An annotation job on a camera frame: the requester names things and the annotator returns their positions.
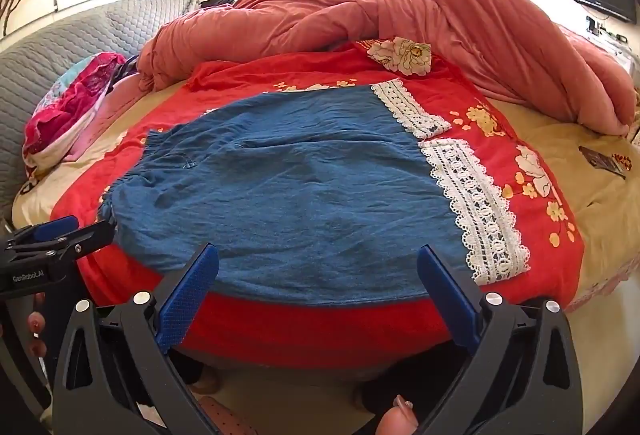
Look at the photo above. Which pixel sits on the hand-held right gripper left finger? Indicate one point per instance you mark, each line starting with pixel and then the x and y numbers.
pixel 187 297

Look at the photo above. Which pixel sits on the beige bed sheet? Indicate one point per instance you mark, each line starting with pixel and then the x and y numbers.
pixel 600 215

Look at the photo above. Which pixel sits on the small dark packet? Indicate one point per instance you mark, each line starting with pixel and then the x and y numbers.
pixel 602 161

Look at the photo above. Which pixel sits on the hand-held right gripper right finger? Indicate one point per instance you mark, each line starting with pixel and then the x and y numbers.
pixel 447 300

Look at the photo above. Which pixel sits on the person's foot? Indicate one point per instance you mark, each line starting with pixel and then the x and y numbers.
pixel 395 420

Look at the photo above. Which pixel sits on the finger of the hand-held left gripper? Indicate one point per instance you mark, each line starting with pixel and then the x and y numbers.
pixel 52 227
pixel 80 245

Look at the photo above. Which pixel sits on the person's left hand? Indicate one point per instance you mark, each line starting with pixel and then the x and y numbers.
pixel 37 322

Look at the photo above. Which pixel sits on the colourful floral pillow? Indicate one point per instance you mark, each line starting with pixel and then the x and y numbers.
pixel 75 107

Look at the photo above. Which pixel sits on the pink dotted slipper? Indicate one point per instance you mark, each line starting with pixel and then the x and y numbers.
pixel 225 417

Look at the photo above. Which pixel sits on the red floral blanket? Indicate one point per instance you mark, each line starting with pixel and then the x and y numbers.
pixel 310 327

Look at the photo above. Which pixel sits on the pink comforter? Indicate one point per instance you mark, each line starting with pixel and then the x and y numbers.
pixel 450 15

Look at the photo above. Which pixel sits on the blue denim pants lace trim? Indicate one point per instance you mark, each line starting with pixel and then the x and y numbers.
pixel 300 195

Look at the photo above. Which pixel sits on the grey quilted headboard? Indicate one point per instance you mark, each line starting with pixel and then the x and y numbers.
pixel 75 35

